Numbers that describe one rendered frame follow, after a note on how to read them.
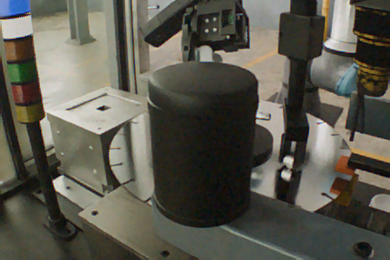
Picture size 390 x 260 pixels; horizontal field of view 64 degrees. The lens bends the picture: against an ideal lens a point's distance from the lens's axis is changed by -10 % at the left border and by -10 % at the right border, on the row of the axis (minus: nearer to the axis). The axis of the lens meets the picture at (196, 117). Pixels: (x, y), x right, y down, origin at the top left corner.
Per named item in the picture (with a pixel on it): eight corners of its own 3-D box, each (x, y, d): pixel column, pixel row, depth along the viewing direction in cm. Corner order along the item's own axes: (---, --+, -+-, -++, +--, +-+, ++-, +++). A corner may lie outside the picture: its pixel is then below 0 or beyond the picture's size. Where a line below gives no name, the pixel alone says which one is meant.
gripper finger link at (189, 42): (190, 71, 47) (191, 11, 48) (179, 72, 47) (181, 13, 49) (204, 78, 51) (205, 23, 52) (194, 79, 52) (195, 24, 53)
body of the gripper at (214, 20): (234, 36, 45) (232, -40, 47) (177, 44, 49) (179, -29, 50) (251, 53, 52) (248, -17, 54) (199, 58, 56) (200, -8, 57)
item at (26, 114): (12, 119, 49) (9, 101, 48) (36, 110, 53) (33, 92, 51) (26, 127, 47) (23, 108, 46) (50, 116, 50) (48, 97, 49)
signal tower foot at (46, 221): (38, 221, 60) (36, 210, 59) (53, 212, 63) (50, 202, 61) (65, 242, 55) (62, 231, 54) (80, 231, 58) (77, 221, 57)
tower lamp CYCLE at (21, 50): (1, 59, 45) (-3, 40, 44) (26, 52, 49) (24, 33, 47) (14, 63, 43) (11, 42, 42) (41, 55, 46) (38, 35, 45)
